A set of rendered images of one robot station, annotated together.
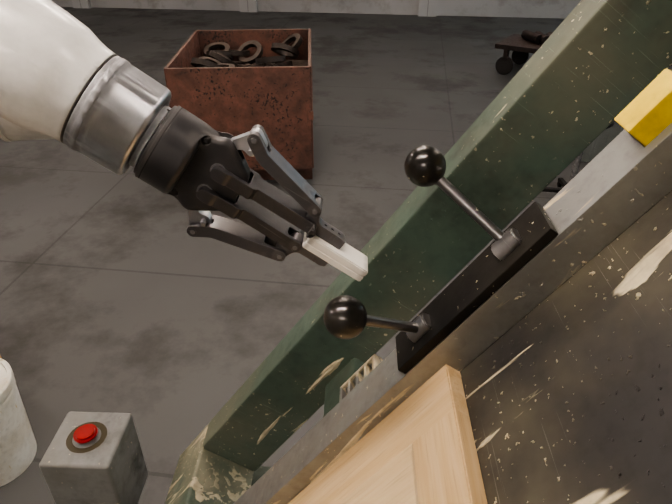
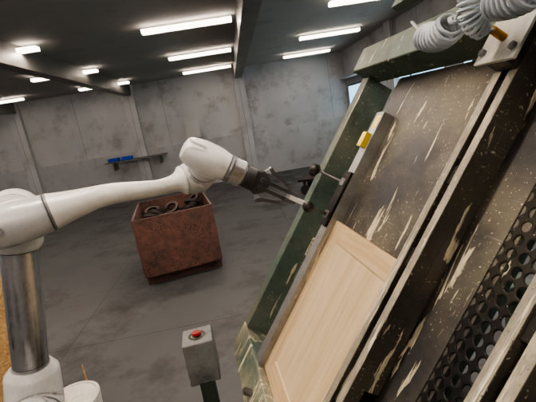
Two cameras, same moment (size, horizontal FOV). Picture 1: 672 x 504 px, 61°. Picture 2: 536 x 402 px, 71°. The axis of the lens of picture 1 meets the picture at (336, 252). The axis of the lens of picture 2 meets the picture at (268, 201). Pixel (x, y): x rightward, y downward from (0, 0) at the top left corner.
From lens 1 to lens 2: 0.80 m
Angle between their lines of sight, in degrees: 22
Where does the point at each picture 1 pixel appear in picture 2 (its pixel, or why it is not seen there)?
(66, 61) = (226, 155)
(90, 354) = (125, 383)
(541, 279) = (353, 187)
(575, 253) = (359, 177)
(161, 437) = not seen: outside the picture
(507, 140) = (331, 167)
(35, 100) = (221, 166)
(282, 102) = (199, 226)
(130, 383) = (156, 390)
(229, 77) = (168, 218)
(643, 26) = (356, 129)
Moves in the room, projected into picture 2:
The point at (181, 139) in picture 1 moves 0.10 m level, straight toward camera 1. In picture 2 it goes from (254, 171) to (269, 173)
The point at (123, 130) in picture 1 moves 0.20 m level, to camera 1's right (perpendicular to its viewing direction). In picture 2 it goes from (242, 170) to (301, 159)
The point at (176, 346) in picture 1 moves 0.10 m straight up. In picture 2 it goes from (176, 364) to (174, 353)
